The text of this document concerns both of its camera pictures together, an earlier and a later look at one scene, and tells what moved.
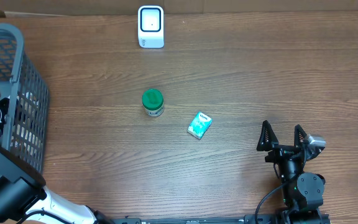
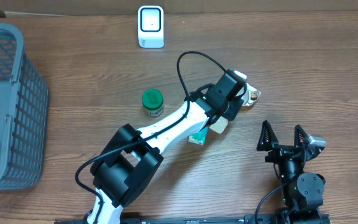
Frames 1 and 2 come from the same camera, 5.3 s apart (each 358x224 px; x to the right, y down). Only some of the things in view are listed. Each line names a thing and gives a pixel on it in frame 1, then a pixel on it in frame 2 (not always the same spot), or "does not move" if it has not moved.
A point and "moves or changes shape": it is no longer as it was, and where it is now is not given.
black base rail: (278, 218) does not move
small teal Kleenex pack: (199, 125) moves or changes shape
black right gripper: (279, 150) does not move
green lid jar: (153, 101) does not move
